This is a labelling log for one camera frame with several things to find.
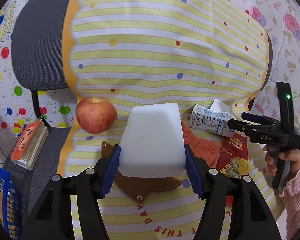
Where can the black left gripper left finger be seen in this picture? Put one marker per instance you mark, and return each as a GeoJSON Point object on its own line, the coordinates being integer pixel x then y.
{"type": "Point", "coordinates": [51, 216]}

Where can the white foam block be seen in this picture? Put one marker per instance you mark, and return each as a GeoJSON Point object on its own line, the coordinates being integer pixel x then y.
{"type": "Point", "coordinates": [152, 144]}

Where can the pink fuzzy sleeve forearm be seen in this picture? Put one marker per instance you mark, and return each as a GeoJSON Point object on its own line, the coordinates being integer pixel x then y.
{"type": "Point", "coordinates": [291, 196]}

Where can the right hand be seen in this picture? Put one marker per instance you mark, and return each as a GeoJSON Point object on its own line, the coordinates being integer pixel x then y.
{"type": "Point", "coordinates": [292, 155]}

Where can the red snack package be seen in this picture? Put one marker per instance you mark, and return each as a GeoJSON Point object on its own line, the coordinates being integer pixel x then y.
{"type": "Point", "coordinates": [233, 159]}

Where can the blue plastic basket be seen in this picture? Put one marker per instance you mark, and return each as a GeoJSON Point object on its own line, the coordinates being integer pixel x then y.
{"type": "Point", "coordinates": [10, 223]}

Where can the white folded paper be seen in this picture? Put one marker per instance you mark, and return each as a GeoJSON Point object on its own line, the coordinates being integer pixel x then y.
{"type": "Point", "coordinates": [219, 107]}

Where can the brown leather piece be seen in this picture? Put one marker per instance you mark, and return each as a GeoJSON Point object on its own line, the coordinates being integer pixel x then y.
{"type": "Point", "coordinates": [138, 189]}

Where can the orange fuzzy cloth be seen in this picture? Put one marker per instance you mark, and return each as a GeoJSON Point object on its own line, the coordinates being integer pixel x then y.
{"type": "Point", "coordinates": [202, 148]}

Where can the small orange notebook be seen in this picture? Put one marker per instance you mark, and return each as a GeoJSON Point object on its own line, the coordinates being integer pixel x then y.
{"type": "Point", "coordinates": [29, 145]}

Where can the white blue milk carton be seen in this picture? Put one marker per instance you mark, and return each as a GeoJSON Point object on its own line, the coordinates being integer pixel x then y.
{"type": "Point", "coordinates": [204, 119]}

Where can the red apple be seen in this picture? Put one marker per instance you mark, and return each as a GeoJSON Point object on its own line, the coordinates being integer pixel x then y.
{"type": "Point", "coordinates": [95, 115]}

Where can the yellow striped cloth cover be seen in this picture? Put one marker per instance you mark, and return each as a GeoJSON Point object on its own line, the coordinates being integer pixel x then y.
{"type": "Point", "coordinates": [143, 52]}

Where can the grey office chair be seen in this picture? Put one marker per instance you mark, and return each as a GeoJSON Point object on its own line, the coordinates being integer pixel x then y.
{"type": "Point", "coordinates": [38, 65]}

